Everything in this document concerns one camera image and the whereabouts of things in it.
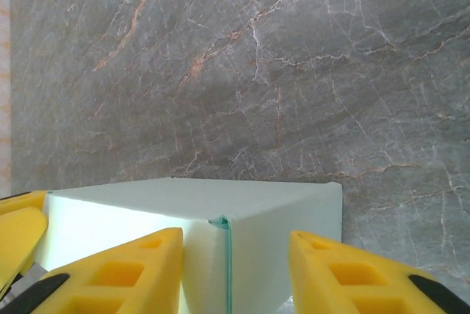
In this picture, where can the light teal paper box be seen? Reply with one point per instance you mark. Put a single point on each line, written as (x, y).
(257, 237)

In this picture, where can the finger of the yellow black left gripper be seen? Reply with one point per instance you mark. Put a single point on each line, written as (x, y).
(18, 240)
(20, 201)

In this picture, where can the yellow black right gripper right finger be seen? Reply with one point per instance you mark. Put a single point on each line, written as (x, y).
(349, 277)

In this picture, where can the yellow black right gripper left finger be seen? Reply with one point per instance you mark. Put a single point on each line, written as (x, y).
(121, 277)

